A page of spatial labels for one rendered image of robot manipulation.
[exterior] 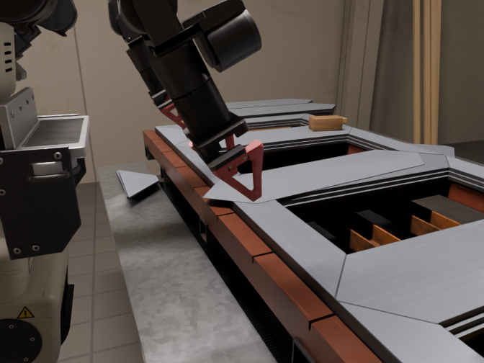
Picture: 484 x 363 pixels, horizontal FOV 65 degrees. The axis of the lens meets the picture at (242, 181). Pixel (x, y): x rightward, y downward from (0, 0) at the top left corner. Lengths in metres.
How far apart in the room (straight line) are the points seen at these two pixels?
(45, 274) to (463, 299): 0.66
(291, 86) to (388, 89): 1.16
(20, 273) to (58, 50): 2.85
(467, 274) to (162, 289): 0.57
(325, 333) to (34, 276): 0.49
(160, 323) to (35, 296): 0.22
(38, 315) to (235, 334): 0.33
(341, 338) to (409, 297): 0.12
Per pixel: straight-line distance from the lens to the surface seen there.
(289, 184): 0.95
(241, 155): 0.44
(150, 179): 1.38
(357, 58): 3.99
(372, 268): 0.65
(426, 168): 1.19
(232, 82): 3.61
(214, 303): 0.81
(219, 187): 0.93
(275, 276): 0.63
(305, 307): 0.58
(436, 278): 0.66
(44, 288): 0.72
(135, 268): 0.95
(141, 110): 3.48
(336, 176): 1.03
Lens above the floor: 1.18
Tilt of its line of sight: 20 degrees down
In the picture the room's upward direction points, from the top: straight up
